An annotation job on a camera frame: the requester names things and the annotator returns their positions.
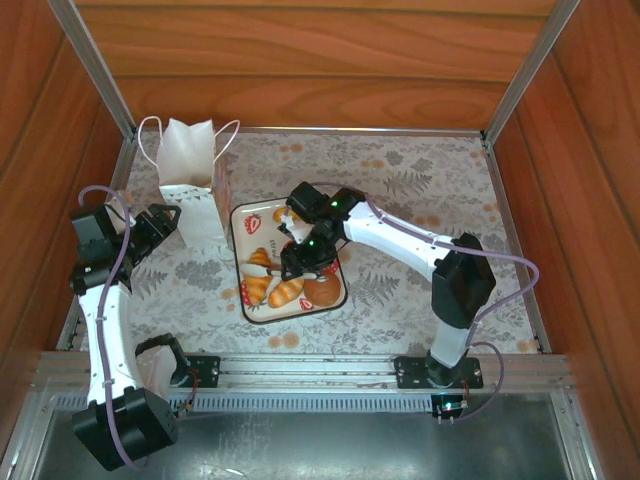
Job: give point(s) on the round brown fake bun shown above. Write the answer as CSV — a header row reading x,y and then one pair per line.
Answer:
x,y
322,291

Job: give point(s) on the fake croissant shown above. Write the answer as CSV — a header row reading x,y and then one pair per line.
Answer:
x,y
255,290

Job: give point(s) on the long striped fake loaf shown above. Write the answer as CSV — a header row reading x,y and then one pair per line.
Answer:
x,y
287,292

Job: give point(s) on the white paper bag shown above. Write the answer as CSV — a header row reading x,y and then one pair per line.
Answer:
x,y
185,155

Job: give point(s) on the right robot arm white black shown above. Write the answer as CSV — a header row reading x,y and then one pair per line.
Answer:
x,y
395,235

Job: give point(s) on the strawberry print tray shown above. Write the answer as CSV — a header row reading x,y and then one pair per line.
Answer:
x,y
260,235

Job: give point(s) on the floral tablecloth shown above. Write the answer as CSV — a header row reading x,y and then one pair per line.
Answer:
x,y
400,310

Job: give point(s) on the grey metal sheet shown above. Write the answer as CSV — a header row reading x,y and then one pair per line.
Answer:
x,y
320,445

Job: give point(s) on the circuit board with green light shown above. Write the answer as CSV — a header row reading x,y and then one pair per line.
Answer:
x,y
450,406

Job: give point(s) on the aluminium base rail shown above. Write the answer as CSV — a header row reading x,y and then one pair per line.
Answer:
x,y
310,372

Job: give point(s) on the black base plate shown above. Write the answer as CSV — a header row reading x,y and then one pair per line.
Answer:
x,y
205,367
410,370

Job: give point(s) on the aluminium table edge rail long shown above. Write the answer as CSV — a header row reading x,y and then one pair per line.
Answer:
x,y
375,131

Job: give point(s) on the aluminium frame post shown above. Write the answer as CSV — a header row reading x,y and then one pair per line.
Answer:
x,y
82,45
535,60

